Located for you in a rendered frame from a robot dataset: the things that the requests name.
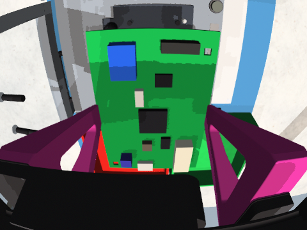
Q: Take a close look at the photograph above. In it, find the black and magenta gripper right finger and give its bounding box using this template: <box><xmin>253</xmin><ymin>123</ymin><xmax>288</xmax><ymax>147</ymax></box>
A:
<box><xmin>204</xmin><ymin>105</ymin><xmax>307</xmax><ymax>226</ymax></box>

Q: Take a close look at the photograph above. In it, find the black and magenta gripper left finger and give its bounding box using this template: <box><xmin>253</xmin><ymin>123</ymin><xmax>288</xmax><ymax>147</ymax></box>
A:
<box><xmin>0</xmin><ymin>104</ymin><xmax>101</xmax><ymax>173</ymax></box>

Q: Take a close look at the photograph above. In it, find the green circuit board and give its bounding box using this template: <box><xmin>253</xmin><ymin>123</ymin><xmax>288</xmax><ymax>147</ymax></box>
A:
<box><xmin>86</xmin><ymin>28</ymin><xmax>221</xmax><ymax>173</ymax></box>

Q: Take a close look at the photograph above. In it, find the green open-top bin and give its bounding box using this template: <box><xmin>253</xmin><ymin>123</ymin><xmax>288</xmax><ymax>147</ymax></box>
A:
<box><xmin>169</xmin><ymin>112</ymin><xmax>259</xmax><ymax>187</ymax></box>

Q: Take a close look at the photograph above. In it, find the red bin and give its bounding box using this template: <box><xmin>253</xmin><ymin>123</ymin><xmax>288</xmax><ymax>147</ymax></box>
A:
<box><xmin>94</xmin><ymin>130</ymin><xmax>169</xmax><ymax>174</ymax></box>

